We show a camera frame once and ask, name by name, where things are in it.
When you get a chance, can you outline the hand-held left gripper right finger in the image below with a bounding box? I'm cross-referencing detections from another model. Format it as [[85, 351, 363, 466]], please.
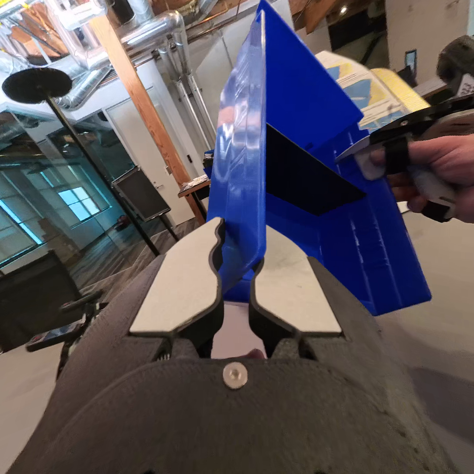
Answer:
[[249, 225, 344, 358]]

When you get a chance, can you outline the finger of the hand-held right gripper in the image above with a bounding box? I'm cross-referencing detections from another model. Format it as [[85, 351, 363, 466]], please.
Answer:
[[334, 142, 372, 164]]

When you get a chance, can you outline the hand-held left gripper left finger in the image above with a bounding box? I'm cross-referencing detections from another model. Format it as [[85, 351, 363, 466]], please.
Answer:
[[129, 217, 226, 358]]

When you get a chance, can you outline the blue plastic bin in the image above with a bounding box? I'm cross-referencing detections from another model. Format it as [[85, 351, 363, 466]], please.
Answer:
[[206, 0, 432, 316]]

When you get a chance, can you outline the person's right hand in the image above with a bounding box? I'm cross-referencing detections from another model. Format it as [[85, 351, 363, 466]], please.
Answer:
[[370, 133, 474, 223]]

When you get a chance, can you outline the black bin divider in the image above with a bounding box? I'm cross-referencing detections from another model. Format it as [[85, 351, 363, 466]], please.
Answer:
[[265, 124, 367, 216]]

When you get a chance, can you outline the printed instruction board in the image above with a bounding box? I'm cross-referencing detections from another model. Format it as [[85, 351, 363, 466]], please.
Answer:
[[315, 50, 432, 124]]

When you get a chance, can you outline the black monitor screen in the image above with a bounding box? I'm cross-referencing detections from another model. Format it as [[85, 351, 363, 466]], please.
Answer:
[[112, 167, 172, 223]]

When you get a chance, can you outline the wooden-top table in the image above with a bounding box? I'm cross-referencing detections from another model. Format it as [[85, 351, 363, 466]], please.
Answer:
[[178, 177, 212, 223]]

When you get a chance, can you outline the small black device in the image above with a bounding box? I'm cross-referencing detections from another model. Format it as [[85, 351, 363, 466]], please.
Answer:
[[26, 318, 87, 352]]

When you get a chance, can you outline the black office chair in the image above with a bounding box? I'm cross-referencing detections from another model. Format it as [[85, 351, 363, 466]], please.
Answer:
[[0, 250, 104, 352]]

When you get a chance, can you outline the black disc-top floor stand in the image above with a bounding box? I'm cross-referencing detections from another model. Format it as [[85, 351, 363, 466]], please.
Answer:
[[2, 68, 179, 256]]

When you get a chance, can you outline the wooden support post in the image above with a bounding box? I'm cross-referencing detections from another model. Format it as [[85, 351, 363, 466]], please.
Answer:
[[90, 15, 207, 224]]

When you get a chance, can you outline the silver ventilation duct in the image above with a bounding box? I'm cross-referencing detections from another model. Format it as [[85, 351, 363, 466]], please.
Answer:
[[56, 0, 186, 108]]

